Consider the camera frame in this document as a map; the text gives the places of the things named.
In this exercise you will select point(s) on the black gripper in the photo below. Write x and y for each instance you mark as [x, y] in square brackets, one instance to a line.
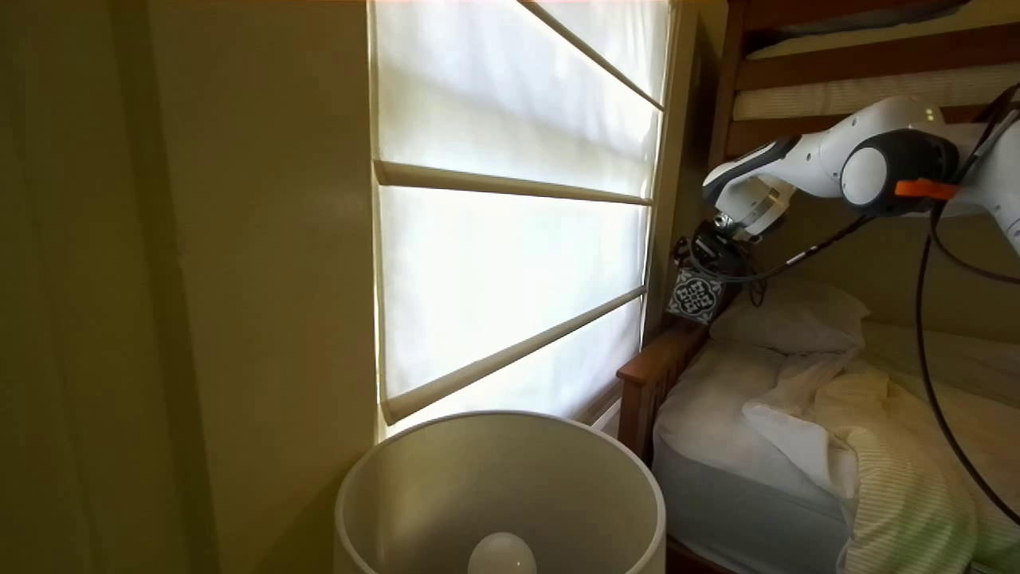
[714, 249]

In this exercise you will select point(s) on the black white patterned tissue box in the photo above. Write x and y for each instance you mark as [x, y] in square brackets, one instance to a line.
[696, 297]

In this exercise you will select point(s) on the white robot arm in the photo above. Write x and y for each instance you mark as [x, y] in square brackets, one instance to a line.
[861, 161]

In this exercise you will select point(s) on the brown wooden bed headrest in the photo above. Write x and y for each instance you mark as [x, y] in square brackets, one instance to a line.
[658, 369]

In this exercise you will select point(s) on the white cloth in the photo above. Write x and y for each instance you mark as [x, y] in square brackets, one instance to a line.
[798, 313]

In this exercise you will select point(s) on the white window blind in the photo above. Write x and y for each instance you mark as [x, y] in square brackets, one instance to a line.
[497, 213]

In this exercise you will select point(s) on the orange clip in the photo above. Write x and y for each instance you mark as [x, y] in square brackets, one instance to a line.
[924, 190]

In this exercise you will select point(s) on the yellow striped blanket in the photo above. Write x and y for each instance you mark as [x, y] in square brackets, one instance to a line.
[912, 467]

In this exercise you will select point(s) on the white round light bulb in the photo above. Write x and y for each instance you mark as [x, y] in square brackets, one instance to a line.
[497, 556]

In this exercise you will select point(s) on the white cylindrical lampshade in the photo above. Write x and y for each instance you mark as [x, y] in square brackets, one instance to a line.
[425, 488]

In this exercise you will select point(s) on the brown wooden bunk frame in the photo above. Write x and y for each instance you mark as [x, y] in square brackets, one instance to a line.
[848, 52]

